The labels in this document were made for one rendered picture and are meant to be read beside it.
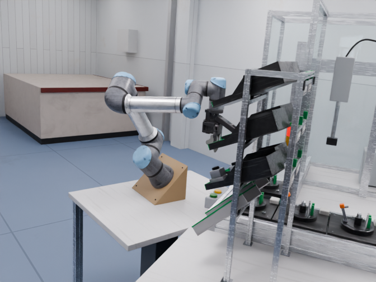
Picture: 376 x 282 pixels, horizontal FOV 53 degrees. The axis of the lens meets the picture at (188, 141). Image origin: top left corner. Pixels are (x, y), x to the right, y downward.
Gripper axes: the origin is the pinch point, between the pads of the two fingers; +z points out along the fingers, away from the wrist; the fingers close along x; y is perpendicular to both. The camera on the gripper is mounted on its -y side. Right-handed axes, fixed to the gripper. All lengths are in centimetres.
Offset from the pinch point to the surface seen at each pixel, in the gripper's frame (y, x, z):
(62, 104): 378, -317, 57
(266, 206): -26.8, -6.4, 26.3
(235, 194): -24, 48, 2
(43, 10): 581, -492, -105
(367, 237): -73, 2, 26
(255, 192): -28.5, 33.5, 4.8
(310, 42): -35, -23, -55
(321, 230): -54, 6, 26
